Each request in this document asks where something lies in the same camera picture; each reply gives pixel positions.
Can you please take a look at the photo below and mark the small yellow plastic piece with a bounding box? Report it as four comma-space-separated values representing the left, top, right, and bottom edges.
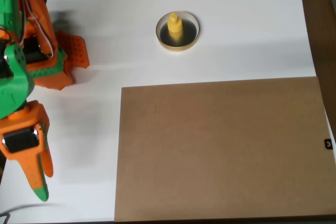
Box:
167, 12, 183, 42

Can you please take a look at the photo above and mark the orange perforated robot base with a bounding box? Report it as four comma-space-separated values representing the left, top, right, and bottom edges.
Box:
33, 30, 90, 91

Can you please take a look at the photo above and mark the round dish with dark bottom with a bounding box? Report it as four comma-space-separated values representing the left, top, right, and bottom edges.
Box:
155, 10, 201, 52

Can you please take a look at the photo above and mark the brown fibreboard panel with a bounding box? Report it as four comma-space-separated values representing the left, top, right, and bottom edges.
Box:
114, 76, 336, 222

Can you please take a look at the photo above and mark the dark cable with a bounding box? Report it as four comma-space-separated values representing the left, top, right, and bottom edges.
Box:
0, 211, 12, 224

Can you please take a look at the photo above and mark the white and red servo cable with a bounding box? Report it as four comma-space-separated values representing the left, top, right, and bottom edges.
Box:
16, 0, 58, 59

